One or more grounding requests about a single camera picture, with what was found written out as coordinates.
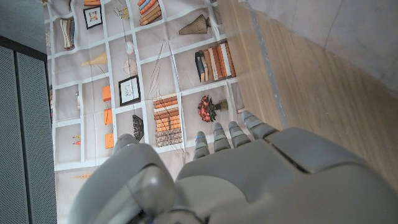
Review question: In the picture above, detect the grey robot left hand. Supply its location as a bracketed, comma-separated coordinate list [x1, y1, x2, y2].
[67, 110, 398, 224]

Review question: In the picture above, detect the printed bookshelf backdrop cloth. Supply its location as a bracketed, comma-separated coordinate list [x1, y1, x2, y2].
[42, 0, 249, 224]

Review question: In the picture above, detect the grey perforated metal panel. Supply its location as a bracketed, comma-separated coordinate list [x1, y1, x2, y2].
[0, 35, 58, 224]

